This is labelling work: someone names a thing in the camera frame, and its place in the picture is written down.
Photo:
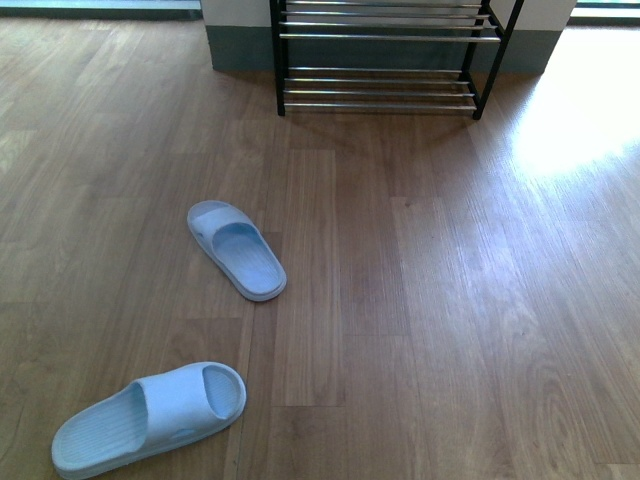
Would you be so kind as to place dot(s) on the light blue slipper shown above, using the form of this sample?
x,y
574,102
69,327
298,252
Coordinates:
x,y
233,242
150,416

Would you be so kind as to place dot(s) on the black metal shoe rack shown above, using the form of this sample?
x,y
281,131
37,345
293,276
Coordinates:
x,y
439,57

